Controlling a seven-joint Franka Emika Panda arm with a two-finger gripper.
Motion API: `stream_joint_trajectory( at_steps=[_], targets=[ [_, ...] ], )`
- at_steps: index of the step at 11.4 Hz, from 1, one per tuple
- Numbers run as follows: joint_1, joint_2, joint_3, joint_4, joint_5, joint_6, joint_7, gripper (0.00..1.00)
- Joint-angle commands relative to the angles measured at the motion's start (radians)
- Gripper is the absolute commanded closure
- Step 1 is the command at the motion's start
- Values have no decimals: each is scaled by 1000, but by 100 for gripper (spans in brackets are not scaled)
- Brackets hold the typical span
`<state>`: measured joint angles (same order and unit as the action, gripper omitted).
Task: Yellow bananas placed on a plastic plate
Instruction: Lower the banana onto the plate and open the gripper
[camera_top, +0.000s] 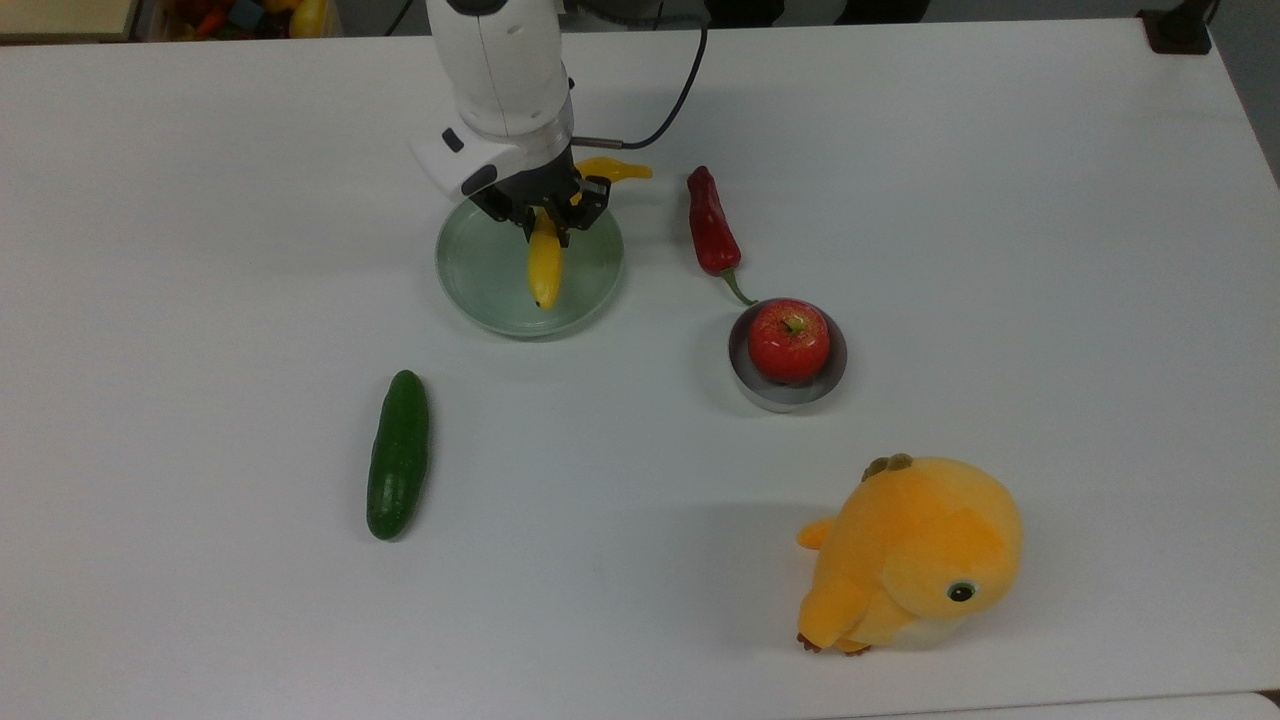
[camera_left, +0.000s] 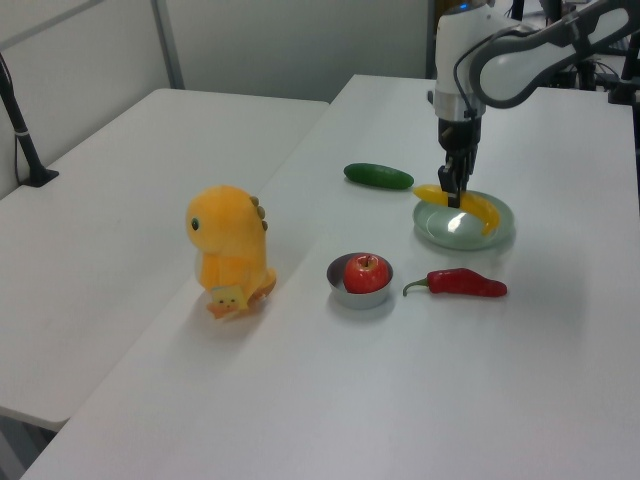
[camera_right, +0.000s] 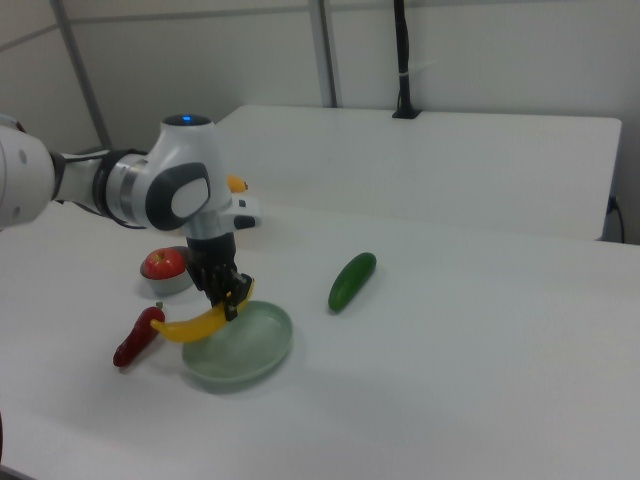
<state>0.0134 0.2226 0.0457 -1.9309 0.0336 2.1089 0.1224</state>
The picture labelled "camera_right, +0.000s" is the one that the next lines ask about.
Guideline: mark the orange toy bell pepper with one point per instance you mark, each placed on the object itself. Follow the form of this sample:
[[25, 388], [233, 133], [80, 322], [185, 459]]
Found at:
[[237, 183]]

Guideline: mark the red toy apple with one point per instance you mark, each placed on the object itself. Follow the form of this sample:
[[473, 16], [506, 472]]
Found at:
[[162, 264]]

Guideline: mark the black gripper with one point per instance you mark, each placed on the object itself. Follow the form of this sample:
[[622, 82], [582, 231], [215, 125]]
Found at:
[[212, 250]]

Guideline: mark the yellow toy banana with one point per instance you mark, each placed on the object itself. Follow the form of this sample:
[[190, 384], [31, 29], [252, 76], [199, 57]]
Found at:
[[195, 327]]

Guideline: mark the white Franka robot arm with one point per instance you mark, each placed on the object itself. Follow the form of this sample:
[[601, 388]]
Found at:
[[185, 170]]

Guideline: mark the red toy chili pepper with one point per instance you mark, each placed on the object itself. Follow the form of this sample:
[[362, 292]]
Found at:
[[135, 340]]

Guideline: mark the pale green plastic plate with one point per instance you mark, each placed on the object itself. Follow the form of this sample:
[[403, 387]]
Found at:
[[250, 345]]

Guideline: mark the white rectangular desk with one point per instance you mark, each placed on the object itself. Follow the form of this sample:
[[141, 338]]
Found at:
[[450, 160]]

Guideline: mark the green toy cucumber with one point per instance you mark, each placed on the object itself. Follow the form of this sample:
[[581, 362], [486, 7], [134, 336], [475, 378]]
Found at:
[[350, 282]]

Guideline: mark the small grey bowl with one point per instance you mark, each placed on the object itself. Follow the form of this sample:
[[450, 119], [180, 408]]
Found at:
[[172, 286]]

